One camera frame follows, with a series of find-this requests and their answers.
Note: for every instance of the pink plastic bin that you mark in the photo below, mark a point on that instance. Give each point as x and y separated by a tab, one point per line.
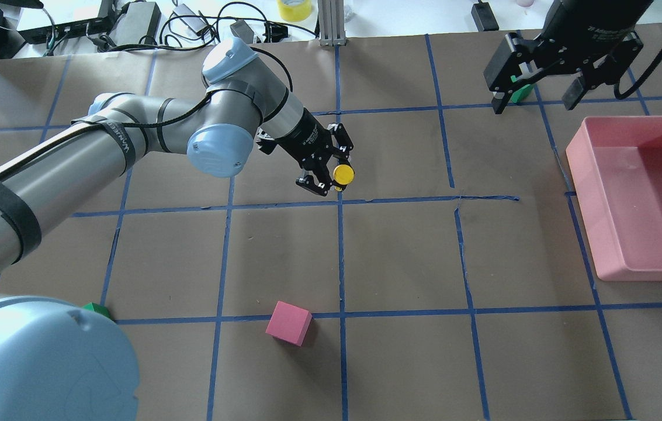
616	167

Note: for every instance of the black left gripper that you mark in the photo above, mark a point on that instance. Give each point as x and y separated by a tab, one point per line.
304	138

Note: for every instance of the pink cube centre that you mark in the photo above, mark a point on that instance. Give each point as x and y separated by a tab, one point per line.
289	323

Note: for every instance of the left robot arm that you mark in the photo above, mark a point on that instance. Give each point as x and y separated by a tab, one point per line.
59	361

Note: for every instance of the yellow push button switch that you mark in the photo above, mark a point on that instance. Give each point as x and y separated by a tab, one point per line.
342	176

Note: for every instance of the yellow tape roll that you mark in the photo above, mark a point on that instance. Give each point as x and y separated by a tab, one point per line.
294	10

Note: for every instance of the aluminium frame post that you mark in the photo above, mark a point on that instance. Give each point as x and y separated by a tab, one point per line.
332	25

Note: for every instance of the black power adapter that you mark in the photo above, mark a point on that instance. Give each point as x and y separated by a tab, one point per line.
483	17

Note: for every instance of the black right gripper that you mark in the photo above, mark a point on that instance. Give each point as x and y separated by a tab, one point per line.
577	36

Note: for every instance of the green cube near bin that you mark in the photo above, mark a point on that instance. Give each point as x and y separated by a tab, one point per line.
519	95

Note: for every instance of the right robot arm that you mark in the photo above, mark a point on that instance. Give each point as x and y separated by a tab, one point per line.
593	40

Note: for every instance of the green cube far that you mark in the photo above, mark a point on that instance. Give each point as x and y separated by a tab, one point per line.
98	309

